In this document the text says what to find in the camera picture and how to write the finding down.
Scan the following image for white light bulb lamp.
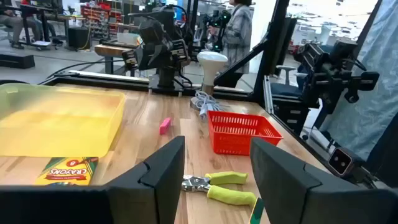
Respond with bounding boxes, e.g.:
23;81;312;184
190;51;229;110

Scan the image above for blue-grey tarp curtain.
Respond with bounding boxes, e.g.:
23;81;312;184
318;0;398;162

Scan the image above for black speaker box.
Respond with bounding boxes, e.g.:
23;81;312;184
67;26;92;51

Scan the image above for black floor platform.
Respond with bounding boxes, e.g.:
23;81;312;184
0;52;36;70

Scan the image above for Crayola crayon box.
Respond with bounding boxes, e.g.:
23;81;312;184
248;197;266;224
34;156;100;187

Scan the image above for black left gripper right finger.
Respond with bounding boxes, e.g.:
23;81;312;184
250;138;398;224

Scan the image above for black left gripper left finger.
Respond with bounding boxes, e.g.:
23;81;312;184
0;136;186;224

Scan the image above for yellow-green wire stripper pliers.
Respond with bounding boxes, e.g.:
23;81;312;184
181;170;257;207

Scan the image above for yellow translucent plastic bin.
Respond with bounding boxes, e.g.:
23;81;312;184
0;82;126;159

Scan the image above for pink eraser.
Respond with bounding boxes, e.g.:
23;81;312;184
159;117;172;136

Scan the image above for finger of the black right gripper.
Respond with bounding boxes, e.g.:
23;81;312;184
158;42;175;69
140;45;158;71

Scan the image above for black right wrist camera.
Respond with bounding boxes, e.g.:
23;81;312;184
139;19;166;44

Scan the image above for silver aluminium bracket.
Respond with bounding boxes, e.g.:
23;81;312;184
262;75;275;114

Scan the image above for white coiled lamp cable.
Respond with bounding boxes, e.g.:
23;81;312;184
194;90;231;121

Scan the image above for red storage shelving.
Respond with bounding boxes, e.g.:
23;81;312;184
81;2;123;32

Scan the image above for wooden bench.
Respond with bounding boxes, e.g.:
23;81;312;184
93;43;140;75

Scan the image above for person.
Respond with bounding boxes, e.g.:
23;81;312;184
221;0;254;75
0;0;43;50

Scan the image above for black table-level camera box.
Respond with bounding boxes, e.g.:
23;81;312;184
327;147;356;178

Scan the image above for red slotted plastic basket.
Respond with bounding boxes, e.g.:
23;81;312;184
207;110;284;156

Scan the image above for black desk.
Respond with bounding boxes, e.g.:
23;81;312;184
20;2;88;50

